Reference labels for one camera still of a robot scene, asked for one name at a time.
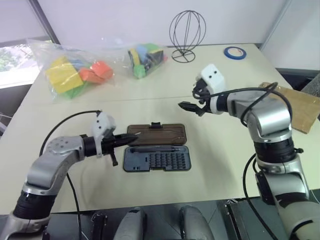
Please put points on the dark window frame post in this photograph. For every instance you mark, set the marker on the dark window frame post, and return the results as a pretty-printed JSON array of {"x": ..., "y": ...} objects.
[{"x": 45, "y": 20}]

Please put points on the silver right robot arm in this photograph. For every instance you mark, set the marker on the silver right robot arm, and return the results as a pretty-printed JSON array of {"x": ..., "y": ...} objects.
[{"x": 270, "y": 120}]

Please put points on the large yellow foam block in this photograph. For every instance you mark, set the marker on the large yellow foam block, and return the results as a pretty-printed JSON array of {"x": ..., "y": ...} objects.
[{"x": 63, "y": 76}]

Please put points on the grey rounded shape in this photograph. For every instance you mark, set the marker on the grey rounded shape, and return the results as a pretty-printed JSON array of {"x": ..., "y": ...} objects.
[
  {"x": 193, "y": 222},
  {"x": 131, "y": 223}
]

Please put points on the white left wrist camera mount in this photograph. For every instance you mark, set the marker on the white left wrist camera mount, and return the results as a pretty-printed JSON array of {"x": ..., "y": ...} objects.
[{"x": 101, "y": 125}]

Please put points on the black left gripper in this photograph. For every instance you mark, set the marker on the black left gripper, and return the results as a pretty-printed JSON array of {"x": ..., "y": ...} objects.
[{"x": 109, "y": 145}]

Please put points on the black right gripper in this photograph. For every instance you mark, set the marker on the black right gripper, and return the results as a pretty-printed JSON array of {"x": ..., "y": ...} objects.
[{"x": 200, "y": 90}]

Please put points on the narrow yellow foam block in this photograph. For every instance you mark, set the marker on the narrow yellow foam block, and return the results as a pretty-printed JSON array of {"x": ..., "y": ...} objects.
[{"x": 134, "y": 57}]

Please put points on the open screwdriver bit case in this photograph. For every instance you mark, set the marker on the open screwdriver bit case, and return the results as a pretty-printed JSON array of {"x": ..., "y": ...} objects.
[{"x": 155, "y": 136}]

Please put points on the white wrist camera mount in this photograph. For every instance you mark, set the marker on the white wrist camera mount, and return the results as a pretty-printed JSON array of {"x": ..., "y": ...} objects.
[
  {"x": 213, "y": 77},
  {"x": 101, "y": 125}
]

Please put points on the flat green foam block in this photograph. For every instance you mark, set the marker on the flat green foam block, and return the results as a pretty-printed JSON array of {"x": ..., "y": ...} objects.
[{"x": 73, "y": 92}]

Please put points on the large clear plastic bag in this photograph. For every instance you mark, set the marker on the large clear plastic bag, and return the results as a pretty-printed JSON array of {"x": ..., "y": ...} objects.
[{"x": 42, "y": 57}]

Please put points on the black box under table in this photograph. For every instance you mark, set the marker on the black box under table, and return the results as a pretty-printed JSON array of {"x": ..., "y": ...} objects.
[{"x": 240, "y": 220}]

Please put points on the blue foam block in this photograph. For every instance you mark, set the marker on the blue foam block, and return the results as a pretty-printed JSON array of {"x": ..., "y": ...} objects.
[{"x": 78, "y": 64}]

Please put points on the orange foam block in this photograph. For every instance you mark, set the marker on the orange foam block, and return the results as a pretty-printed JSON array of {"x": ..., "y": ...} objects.
[{"x": 98, "y": 71}]

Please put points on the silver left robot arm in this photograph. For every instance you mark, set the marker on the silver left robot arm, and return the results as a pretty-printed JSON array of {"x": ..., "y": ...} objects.
[{"x": 50, "y": 160}]

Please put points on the small clear plastic bag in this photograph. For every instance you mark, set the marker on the small clear plastic bag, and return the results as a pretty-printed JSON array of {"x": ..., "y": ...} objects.
[{"x": 122, "y": 60}]

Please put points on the small green foam block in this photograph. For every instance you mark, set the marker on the small green foam block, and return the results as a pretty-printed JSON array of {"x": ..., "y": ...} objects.
[{"x": 139, "y": 72}]

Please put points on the blue tape roll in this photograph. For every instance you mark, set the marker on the blue tape roll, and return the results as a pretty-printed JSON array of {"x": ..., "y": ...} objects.
[{"x": 228, "y": 55}]

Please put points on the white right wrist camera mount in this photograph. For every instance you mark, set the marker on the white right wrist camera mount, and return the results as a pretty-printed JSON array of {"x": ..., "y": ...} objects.
[{"x": 213, "y": 77}]

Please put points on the black foam block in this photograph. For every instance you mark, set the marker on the black foam block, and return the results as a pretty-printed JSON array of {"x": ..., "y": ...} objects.
[{"x": 155, "y": 58}]

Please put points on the brown cardboard piece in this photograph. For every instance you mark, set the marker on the brown cardboard piece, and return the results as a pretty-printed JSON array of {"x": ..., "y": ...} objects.
[{"x": 302, "y": 110}]

